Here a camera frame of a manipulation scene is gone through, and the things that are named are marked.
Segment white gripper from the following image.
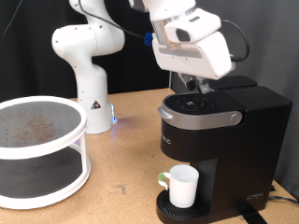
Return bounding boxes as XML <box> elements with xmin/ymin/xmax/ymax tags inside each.
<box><xmin>151</xmin><ymin>31</ymin><xmax>236</xmax><ymax>95</ymax></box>

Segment brewer lid with silver handle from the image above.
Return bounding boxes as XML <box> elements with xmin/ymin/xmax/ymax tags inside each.
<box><xmin>157</xmin><ymin>90</ymin><xmax>246</xmax><ymax>132</ymax></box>

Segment white mug green-taped handle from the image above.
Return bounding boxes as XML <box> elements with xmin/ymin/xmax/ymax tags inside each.
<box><xmin>157</xmin><ymin>164</ymin><xmax>200</xmax><ymax>209</ymax></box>

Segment black Keurig coffee machine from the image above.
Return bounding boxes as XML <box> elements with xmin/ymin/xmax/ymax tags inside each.
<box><xmin>156</xmin><ymin>75</ymin><xmax>293</xmax><ymax>224</ymax></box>

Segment grey partition panel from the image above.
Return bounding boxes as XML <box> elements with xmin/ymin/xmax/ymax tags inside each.
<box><xmin>169</xmin><ymin>0</ymin><xmax>299</xmax><ymax>200</ymax></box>

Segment black drip tray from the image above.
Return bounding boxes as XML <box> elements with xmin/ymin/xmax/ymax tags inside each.
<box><xmin>156</xmin><ymin>189</ymin><xmax>208</xmax><ymax>224</ymax></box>

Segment black tape strip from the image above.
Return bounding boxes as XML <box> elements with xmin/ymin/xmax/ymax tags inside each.
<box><xmin>239</xmin><ymin>206</ymin><xmax>268</xmax><ymax>224</ymax></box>

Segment black backdrop curtain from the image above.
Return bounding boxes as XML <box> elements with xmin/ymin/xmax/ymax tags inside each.
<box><xmin>0</xmin><ymin>0</ymin><xmax>176</xmax><ymax>102</ymax></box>

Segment white two-tier turntable shelf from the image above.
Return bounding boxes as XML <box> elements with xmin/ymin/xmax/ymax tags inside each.
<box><xmin>0</xmin><ymin>95</ymin><xmax>93</xmax><ymax>210</ymax></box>

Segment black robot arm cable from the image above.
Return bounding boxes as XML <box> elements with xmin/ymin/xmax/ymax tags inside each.
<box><xmin>78</xmin><ymin>0</ymin><xmax>251</xmax><ymax>63</ymax></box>

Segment braided power cable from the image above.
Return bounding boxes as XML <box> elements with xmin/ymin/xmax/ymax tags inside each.
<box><xmin>268</xmin><ymin>195</ymin><xmax>299</xmax><ymax>205</ymax></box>

